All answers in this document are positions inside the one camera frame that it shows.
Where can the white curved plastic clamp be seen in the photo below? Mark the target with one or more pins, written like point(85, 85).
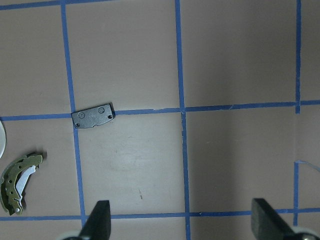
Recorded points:
point(3, 139)

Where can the olive green brake shoe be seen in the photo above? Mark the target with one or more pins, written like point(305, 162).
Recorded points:
point(14, 179)

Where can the black brake pad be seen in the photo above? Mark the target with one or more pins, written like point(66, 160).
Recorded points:
point(93, 116)

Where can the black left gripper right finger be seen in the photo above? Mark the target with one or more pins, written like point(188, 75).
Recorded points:
point(266, 223)

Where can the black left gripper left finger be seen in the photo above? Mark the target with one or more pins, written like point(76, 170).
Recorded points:
point(98, 225)

